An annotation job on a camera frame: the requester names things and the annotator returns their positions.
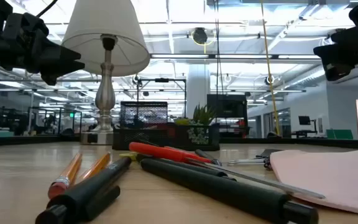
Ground black round ceiling device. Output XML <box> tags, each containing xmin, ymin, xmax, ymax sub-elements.
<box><xmin>191</xmin><ymin>27</ymin><xmax>209</xmax><ymax>45</ymax></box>

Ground black pen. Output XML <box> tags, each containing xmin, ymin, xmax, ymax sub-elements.
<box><xmin>35</xmin><ymin>156</ymin><xmax>133</xmax><ymax>224</ymax></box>
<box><xmin>136</xmin><ymin>154</ymin><xmax>239</xmax><ymax>182</ymax></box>
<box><xmin>140</xmin><ymin>157</ymin><xmax>319</xmax><ymax>224</ymax></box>

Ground green panel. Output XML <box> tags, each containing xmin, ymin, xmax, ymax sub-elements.
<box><xmin>326</xmin><ymin>128</ymin><xmax>354</xmax><ymax>140</ymax></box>

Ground small monitor on stand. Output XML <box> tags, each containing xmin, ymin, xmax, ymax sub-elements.
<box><xmin>297</xmin><ymin>115</ymin><xmax>319</xmax><ymax>138</ymax></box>

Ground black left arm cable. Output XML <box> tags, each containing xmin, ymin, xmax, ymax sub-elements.
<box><xmin>35</xmin><ymin>0</ymin><xmax>58</xmax><ymax>18</ymax></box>

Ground orange pencil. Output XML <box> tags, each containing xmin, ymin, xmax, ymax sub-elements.
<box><xmin>47</xmin><ymin>152</ymin><xmax>83</xmax><ymax>200</ymax></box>
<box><xmin>76</xmin><ymin>151</ymin><xmax>112</xmax><ymax>184</ymax></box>

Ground red-handled scissors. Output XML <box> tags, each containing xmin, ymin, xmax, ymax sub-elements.
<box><xmin>128</xmin><ymin>141</ymin><xmax>326</xmax><ymax>200</ymax></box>

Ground black mesh desk organizer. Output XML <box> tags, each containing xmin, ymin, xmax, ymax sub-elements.
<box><xmin>112</xmin><ymin>101</ymin><xmax>221</xmax><ymax>152</ymax></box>

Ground pink sticky note pad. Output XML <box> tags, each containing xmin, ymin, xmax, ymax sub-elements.
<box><xmin>269</xmin><ymin>146</ymin><xmax>358</xmax><ymax>217</ymax></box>

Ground yellow hanging cord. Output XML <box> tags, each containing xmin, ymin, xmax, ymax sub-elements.
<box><xmin>260</xmin><ymin>0</ymin><xmax>281</xmax><ymax>136</ymax></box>

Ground black hanging cable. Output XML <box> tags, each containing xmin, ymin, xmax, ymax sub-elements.
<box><xmin>214</xmin><ymin>0</ymin><xmax>225</xmax><ymax>96</ymax></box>

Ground small green succulent plant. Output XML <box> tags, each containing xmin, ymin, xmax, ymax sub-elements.
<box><xmin>174</xmin><ymin>104</ymin><xmax>217</xmax><ymax>146</ymax></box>

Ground background robot workstation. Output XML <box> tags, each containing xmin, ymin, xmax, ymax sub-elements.
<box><xmin>0</xmin><ymin>103</ymin><xmax>83</xmax><ymax>137</ymax></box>

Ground black background gantry frame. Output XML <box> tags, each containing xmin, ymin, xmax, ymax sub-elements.
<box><xmin>136</xmin><ymin>77</ymin><xmax>187</xmax><ymax>118</ymax></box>

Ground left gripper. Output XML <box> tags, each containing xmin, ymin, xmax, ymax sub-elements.
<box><xmin>0</xmin><ymin>29</ymin><xmax>86</xmax><ymax>86</ymax></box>

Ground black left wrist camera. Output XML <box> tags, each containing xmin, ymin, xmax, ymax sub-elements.
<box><xmin>1</xmin><ymin>11</ymin><xmax>50</xmax><ymax>41</ymax></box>

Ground white shade silver table lamp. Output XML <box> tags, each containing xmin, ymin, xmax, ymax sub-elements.
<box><xmin>61</xmin><ymin>0</ymin><xmax>151</xmax><ymax>146</ymax></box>

